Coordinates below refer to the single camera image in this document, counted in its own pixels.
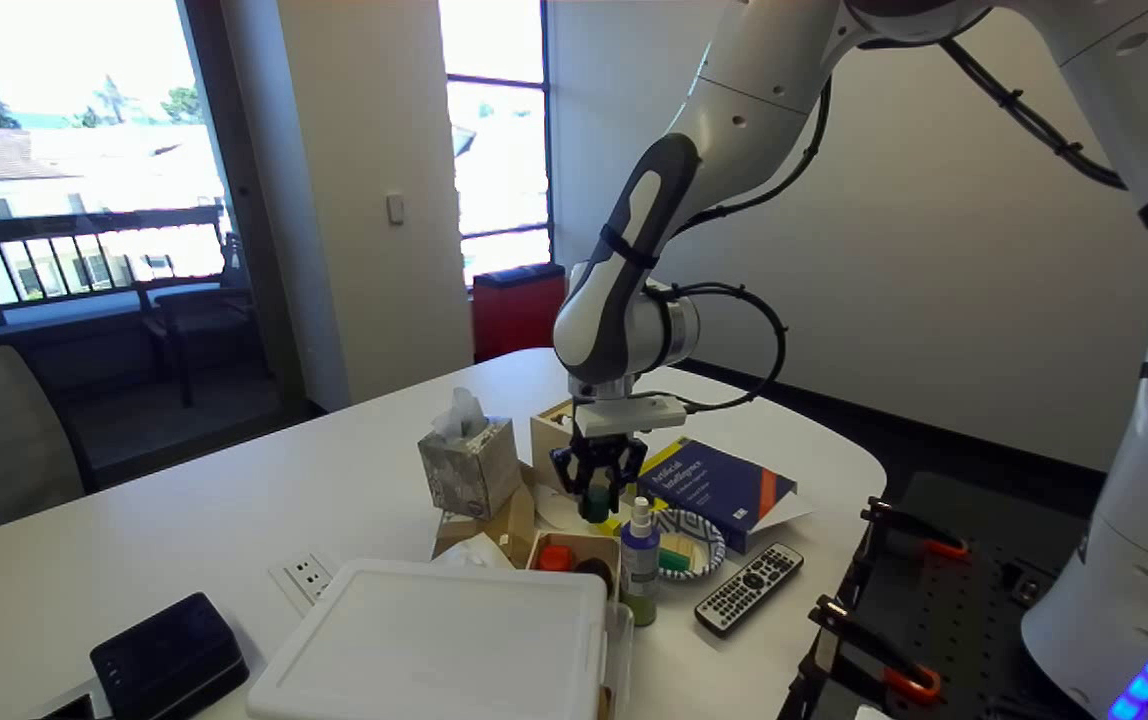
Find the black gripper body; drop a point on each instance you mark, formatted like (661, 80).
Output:
(608, 432)

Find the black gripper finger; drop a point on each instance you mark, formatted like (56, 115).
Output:
(573, 484)
(627, 493)

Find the blue hardcover textbook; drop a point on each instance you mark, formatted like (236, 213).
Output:
(741, 496)

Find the wooden tray box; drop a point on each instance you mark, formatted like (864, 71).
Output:
(510, 537)

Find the blue patterned paper bowl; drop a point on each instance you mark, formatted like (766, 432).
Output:
(690, 545)

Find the wooden shape sorter cube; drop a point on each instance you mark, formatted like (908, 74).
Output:
(548, 432)

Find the small blue cap bottle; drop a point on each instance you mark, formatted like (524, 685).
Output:
(641, 545)

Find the red toy block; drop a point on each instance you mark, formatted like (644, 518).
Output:
(552, 556)

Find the black tv remote control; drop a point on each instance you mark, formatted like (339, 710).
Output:
(746, 589)

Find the red bin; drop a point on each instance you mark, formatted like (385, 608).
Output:
(512, 310)

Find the clear plastic bin white lid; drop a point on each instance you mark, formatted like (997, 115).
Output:
(437, 640)

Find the white power strip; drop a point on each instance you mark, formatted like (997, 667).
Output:
(306, 577)

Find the black clamp orange tip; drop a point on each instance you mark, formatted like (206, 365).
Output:
(933, 540)

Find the black mounting plate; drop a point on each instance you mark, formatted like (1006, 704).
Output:
(954, 616)

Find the dark office chair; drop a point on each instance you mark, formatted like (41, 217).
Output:
(176, 313)

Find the black phone on stand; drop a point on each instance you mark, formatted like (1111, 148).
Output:
(169, 667)

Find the white light switch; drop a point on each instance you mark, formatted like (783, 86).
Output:
(394, 208)

